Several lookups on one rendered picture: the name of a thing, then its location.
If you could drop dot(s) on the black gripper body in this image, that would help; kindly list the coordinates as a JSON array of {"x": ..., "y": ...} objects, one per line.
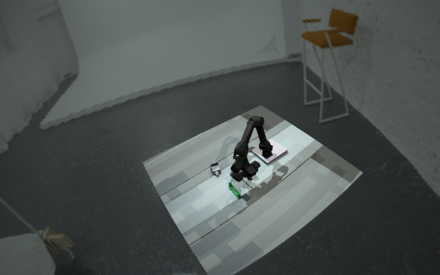
[{"x": 238, "y": 177}]

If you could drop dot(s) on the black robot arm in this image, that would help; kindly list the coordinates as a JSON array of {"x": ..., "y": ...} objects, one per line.
[{"x": 242, "y": 147}]

